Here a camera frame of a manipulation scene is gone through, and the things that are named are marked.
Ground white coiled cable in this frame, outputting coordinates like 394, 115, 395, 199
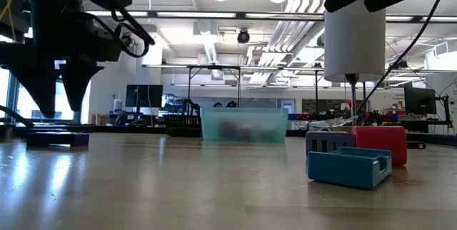
306, 115, 359, 132

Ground long black arm cable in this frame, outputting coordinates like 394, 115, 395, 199
355, 0, 451, 116

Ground black metal rig frame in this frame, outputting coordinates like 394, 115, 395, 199
141, 64, 322, 109

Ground black computer monitor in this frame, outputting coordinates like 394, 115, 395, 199
403, 85, 438, 116
124, 84, 164, 114

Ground large glass window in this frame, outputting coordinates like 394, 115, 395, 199
0, 65, 86, 124

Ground white shade table lamp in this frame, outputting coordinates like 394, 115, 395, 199
323, 0, 387, 133

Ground cardboard boxes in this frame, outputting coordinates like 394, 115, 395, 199
91, 114, 110, 126

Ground small black bin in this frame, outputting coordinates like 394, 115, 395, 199
163, 114, 203, 138

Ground teal rectangular holder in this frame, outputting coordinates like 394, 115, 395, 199
307, 146, 393, 191

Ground purple rectangular block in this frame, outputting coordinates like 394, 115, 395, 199
26, 131, 91, 148

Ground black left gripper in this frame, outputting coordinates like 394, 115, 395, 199
0, 0, 135, 119

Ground yellow hanging cable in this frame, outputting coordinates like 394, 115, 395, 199
0, 0, 26, 41

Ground teal translucent bin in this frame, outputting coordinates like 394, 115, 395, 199
200, 107, 289, 143

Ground blue rectangular block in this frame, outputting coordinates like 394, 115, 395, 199
21, 126, 69, 134

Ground long ceiling light strip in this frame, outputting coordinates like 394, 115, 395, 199
85, 8, 457, 24

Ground lavender multi-port charger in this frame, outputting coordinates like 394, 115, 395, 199
305, 130, 356, 156

